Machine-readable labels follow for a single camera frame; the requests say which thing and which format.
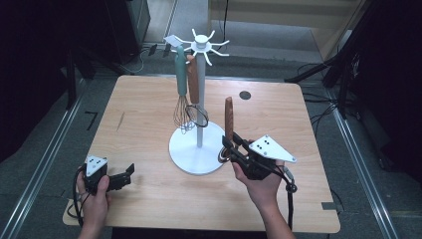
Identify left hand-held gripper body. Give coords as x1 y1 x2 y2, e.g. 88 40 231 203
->
82 154 111 195

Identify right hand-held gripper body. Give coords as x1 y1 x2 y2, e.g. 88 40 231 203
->
230 134 299 181

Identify small steel ladle wooden handle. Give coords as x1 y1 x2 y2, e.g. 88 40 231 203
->
217 96 236 164

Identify white utensil hook stand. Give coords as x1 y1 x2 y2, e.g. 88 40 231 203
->
168 28 231 176

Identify mesh strainer with wooden handle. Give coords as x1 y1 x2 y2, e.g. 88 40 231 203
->
184 54 210 129

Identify whisk with teal handle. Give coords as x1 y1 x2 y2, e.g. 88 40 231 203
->
172 45 197 134

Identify person's right hand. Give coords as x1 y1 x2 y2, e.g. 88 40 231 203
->
231 158 287 209

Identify person's left hand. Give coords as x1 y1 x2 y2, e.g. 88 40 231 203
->
76 170 111 228

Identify white paper tag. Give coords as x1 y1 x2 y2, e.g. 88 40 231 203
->
163 34 183 48

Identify black cabinet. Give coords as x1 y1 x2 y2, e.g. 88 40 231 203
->
105 0 152 66

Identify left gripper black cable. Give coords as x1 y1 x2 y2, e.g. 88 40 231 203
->
72 165 90 229

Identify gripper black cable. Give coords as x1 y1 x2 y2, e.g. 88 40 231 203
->
72 165 90 229
274 162 299 231

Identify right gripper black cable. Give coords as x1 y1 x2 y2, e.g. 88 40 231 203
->
274 162 299 231

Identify metal floor rail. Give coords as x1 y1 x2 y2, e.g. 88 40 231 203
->
0 78 88 239
326 89 401 239

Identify black floor cables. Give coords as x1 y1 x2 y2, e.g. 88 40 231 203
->
297 62 344 137

